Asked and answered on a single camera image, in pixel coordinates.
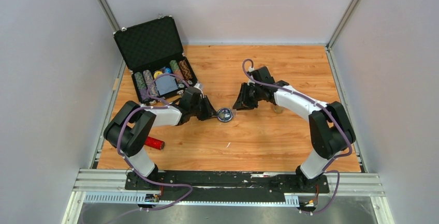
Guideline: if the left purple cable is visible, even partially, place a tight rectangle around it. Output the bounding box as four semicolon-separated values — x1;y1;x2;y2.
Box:
116;73;194;213

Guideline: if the purple chip stack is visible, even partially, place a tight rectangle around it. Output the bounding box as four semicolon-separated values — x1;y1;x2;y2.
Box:
142;70;159;97

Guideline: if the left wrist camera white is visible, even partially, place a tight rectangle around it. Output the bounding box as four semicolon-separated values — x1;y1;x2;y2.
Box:
193;82;203;94

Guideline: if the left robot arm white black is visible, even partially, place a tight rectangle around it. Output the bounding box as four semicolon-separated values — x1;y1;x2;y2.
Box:
103;87;218;189

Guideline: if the orange black chip stack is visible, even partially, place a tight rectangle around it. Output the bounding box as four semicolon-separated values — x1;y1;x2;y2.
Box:
179;60;193;80

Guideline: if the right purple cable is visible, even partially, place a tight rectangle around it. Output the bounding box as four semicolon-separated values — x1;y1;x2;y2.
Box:
242;58;354;215

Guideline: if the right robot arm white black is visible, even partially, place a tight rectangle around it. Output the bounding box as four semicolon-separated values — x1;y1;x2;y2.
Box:
233;66;356;192

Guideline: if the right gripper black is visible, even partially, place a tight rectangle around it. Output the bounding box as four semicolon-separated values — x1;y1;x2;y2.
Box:
232;83;262;111

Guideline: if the red glitter tube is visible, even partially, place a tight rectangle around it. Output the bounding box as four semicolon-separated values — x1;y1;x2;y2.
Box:
144;137;165;150

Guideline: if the black poker chip case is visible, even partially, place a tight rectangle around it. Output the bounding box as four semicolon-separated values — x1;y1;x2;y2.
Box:
113;16;198;105

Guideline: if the yellow dealer button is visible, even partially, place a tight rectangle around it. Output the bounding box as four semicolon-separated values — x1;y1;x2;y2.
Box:
153;70;163;79

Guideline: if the purple cable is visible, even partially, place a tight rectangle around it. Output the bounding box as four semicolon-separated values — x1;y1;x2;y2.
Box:
116;73;194;213
242;58;354;215

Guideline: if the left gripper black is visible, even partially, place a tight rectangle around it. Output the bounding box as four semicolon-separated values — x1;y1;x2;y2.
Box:
189;95;220;121

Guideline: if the pink green chip stack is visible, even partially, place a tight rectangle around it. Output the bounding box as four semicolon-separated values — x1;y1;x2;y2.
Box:
169;60;185;83

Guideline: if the blue playing card deck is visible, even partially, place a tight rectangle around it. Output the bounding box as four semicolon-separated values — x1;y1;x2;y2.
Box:
155;75;178;96

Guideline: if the clear pill bottle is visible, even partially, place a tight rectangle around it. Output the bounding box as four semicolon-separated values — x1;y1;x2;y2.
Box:
272;105;284;114

